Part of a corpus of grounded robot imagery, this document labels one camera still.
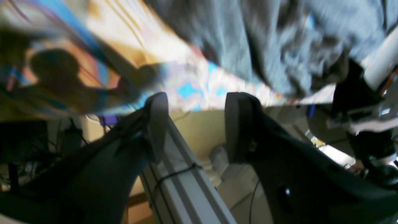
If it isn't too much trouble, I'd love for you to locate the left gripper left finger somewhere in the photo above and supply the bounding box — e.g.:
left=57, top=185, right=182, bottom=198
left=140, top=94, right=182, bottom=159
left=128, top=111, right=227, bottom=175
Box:
left=1, top=92, right=169, bottom=224

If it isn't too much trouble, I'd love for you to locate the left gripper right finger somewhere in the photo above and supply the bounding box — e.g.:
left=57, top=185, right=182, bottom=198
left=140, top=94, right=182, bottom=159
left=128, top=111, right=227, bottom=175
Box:
left=225, top=92, right=397, bottom=224

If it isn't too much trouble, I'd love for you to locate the grey t-shirt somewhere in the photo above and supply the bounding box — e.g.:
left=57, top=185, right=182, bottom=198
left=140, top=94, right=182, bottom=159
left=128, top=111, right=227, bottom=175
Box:
left=146, top=0, right=397, bottom=98

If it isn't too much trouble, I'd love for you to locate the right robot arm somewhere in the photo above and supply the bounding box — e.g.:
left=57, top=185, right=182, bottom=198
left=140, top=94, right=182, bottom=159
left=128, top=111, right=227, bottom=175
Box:
left=307, top=28, right=397, bottom=189

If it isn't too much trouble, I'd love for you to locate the patterned tablecloth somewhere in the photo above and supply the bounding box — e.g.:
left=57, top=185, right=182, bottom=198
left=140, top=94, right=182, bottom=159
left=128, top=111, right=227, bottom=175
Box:
left=1, top=0, right=337, bottom=122

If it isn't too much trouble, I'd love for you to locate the aluminium table frame rail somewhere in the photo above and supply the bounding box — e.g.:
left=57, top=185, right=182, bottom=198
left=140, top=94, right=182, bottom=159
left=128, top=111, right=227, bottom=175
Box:
left=140, top=119, right=236, bottom=224

